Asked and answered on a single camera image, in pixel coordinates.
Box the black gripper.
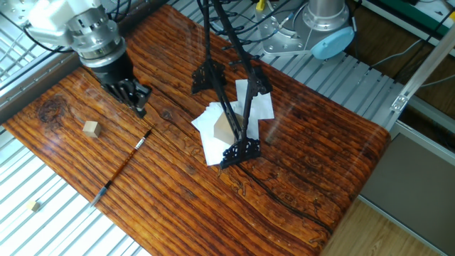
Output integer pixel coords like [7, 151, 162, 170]
[90, 53, 153, 119]

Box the thin calligraphy brush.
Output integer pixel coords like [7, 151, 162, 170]
[90, 124, 155, 207]

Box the grey robot base column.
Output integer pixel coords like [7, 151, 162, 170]
[304, 0, 352, 31]

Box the black metal pen rack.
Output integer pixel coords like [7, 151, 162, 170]
[191, 0, 276, 171]

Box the small wooden cube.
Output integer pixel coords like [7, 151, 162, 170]
[82, 120, 100, 137]

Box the white paper sheet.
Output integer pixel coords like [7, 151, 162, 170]
[234, 78, 275, 121]
[202, 128, 261, 166]
[191, 101, 239, 143]

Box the large wooden block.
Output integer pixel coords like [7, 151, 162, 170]
[215, 114, 247, 144]

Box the green board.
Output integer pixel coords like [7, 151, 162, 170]
[408, 0, 455, 36]

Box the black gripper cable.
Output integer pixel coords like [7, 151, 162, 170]
[14, 0, 171, 54]

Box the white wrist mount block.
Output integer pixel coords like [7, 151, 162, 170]
[23, 0, 97, 43]

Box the white aluminium frame post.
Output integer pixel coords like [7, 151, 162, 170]
[389, 25, 455, 114]

